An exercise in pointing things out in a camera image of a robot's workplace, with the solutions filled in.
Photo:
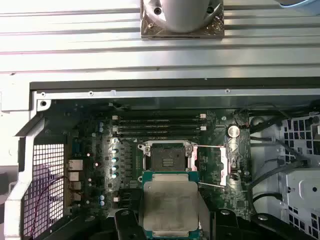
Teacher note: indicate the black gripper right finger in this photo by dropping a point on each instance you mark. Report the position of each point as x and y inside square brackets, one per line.
[225, 225]

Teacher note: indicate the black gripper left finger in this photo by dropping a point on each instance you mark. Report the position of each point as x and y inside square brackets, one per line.
[125, 225]

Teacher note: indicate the thin metal locking lever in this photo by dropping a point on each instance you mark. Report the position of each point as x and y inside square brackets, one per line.
[211, 184]

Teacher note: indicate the CPU with silver top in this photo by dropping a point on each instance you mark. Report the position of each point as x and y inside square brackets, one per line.
[172, 205]

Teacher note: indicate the metal socket cover frame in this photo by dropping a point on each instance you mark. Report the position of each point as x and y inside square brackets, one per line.
[223, 167]

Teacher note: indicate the black RAM slot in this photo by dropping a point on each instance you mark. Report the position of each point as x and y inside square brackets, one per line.
[160, 128]
[160, 117]
[128, 191]
[160, 122]
[128, 202]
[128, 196]
[160, 133]
[128, 207]

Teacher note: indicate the CPU socket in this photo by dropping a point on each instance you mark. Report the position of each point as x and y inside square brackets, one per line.
[166, 160]

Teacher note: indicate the green motherboard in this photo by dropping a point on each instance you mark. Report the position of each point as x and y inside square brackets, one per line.
[215, 200]

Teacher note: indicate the silver rear port block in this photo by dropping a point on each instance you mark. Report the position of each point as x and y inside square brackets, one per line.
[75, 186]
[74, 176]
[75, 164]

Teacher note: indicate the silver perforated drive cage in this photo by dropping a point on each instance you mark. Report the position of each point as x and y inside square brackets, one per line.
[300, 185]

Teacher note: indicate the blue rear port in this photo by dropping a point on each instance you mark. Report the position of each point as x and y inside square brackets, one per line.
[77, 148]

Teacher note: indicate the round coin battery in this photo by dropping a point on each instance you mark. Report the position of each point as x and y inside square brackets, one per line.
[233, 130]

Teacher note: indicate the black and silver PC case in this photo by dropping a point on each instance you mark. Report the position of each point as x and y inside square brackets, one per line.
[150, 85]

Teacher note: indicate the pale blue teach pendant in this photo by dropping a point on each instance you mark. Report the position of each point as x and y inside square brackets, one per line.
[302, 3]

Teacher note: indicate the square brown base plate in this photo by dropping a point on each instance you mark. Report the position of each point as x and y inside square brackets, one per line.
[147, 31]

